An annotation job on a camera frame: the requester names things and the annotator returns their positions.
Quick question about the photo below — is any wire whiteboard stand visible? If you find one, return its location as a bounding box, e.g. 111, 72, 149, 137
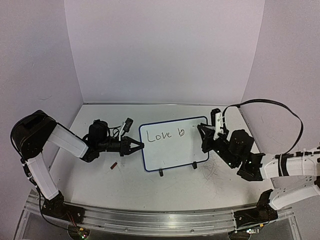
157, 161, 198, 177

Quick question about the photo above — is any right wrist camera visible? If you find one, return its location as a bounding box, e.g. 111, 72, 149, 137
210, 108, 229, 141

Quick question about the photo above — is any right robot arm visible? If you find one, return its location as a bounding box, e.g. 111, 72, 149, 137
197, 123, 320, 229

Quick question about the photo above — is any black camera cable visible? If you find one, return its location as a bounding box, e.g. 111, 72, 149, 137
221, 99, 305, 157

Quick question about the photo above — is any aluminium front rail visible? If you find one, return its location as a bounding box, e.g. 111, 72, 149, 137
14, 192, 301, 240

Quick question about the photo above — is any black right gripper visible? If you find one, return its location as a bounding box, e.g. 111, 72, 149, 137
197, 123, 238, 169

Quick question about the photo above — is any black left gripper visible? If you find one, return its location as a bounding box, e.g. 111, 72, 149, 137
97, 134, 146, 156

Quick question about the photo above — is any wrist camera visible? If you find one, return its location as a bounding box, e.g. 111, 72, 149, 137
210, 108, 229, 141
118, 117, 134, 141

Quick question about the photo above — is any blue framed whiteboard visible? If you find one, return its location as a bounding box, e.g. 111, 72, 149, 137
139, 116, 210, 172

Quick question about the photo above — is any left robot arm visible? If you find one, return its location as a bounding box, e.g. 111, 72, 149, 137
10, 110, 145, 224

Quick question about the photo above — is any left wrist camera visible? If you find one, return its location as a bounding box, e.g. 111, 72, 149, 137
118, 117, 134, 141

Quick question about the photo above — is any red marker cap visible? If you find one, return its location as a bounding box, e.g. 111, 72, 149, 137
110, 162, 118, 170

